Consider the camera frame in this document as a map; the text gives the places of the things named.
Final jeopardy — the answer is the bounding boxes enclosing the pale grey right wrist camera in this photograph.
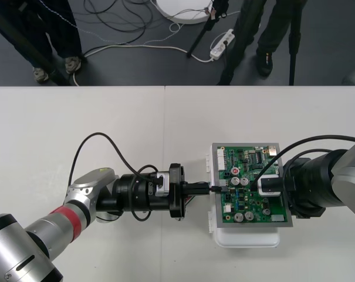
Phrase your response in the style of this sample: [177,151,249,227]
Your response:
[256,174,282,198]

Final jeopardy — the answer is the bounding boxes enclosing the person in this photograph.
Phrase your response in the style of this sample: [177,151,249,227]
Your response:
[0,0,83,83]
[232,0,309,78]

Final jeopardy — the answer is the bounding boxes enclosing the black floor cable tangle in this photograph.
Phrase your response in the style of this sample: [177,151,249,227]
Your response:
[82,0,150,45]

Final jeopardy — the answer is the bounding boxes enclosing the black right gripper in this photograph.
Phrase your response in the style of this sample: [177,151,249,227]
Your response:
[282,158,301,220]

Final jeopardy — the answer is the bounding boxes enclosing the pale grey wrist camera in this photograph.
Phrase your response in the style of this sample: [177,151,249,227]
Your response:
[256,174,282,198]
[149,172,170,197]

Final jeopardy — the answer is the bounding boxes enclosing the pale grey left wrist camera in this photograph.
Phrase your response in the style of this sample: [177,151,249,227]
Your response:
[149,172,170,197]

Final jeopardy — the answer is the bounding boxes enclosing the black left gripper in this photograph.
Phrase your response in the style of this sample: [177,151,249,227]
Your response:
[168,162,210,220]

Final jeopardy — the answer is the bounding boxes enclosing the green circuit board grey frame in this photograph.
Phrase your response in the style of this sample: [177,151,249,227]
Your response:
[211,142,294,230]

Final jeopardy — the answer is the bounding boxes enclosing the white floor cable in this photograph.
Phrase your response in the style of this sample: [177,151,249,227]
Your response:
[72,43,217,87]

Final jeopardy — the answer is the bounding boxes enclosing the white round base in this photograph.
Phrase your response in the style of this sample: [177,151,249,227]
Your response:
[155,0,217,25]

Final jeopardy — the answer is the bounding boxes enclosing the white power strip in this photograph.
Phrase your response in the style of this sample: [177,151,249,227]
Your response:
[209,28,235,61]

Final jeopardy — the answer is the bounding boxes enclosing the black tripod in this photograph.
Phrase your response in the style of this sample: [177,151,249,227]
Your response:
[0,0,89,87]
[186,0,303,86]

